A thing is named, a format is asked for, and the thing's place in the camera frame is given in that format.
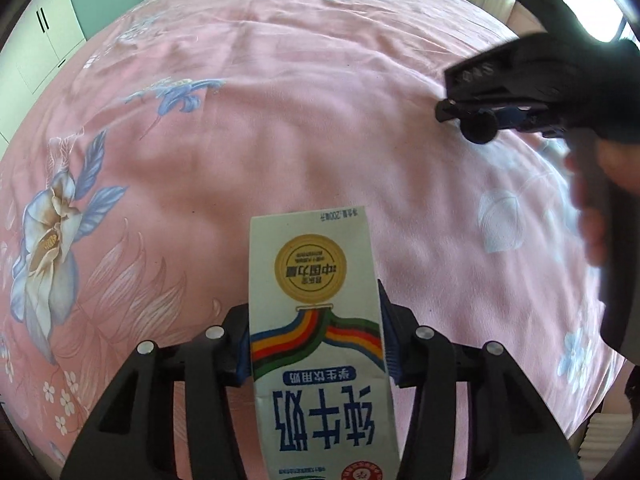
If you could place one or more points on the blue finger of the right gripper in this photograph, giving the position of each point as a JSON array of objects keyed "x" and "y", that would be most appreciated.
[{"x": 512, "y": 118}]

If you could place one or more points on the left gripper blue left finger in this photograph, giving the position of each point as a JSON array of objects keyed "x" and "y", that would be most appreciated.
[{"x": 243, "y": 369}]

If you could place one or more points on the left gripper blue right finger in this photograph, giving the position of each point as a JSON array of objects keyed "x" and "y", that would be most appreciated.
[{"x": 391, "y": 340}]

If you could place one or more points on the white milk carton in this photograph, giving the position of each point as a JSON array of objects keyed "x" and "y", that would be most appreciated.
[{"x": 321, "y": 384}]

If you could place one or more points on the right hand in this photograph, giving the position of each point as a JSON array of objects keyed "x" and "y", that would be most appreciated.
[{"x": 620, "y": 163}]

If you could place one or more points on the pink floral bed sheet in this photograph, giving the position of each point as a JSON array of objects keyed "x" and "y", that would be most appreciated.
[{"x": 128, "y": 190}]

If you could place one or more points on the cream wardrobe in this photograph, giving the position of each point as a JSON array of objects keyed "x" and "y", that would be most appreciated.
[{"x": 46, "y": 36}]

